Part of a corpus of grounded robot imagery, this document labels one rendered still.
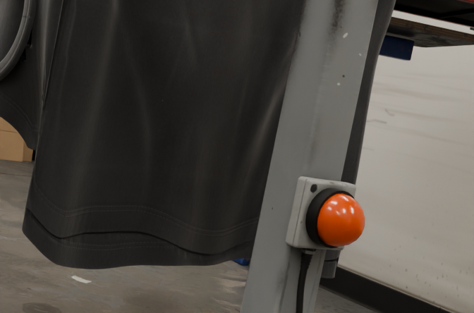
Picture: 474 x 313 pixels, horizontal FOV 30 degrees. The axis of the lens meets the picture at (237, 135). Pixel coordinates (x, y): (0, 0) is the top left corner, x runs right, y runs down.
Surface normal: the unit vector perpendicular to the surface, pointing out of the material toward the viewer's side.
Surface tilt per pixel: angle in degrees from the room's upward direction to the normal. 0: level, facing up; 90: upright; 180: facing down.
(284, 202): 90
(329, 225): 99
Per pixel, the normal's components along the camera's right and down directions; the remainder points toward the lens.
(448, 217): -0.78, -0.12
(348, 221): 0.18, -0.08
